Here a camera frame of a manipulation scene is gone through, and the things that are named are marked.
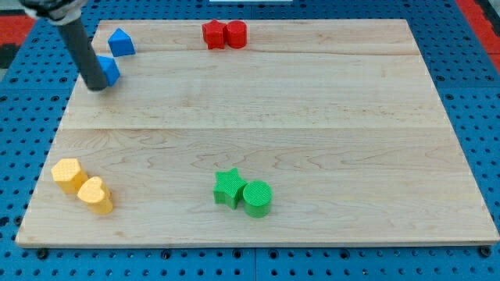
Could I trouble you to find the blue cube block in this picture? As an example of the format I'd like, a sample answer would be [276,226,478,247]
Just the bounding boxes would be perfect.
[97,55,120,87]

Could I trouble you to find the wooden board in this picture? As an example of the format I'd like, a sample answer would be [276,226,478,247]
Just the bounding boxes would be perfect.
[16,20,499,248]

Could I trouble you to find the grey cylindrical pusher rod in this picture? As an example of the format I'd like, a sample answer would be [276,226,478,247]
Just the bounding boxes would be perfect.
[57,18,108,91]

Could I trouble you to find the green star block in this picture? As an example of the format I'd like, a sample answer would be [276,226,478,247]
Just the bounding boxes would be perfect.
[212,167,247,209]

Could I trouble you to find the green cylinder block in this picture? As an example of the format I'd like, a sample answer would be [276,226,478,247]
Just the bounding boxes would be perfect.
[243,180,273,218]

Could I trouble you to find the blue triangular block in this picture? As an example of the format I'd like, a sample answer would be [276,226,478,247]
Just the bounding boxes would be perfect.
[108,28,136,57]

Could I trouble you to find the red cylinder block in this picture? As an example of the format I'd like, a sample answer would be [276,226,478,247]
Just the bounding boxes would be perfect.
[226,20,247,48]

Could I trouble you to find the red star block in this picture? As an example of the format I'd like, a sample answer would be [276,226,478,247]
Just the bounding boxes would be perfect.
[202,20,226,49]

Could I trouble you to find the yellow hexagon block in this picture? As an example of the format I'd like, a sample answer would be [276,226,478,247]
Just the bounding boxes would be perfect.
[51,158,88,194]

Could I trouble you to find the yellow heart block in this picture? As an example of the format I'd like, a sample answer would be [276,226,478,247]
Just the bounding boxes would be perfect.
[77,176,113,215]

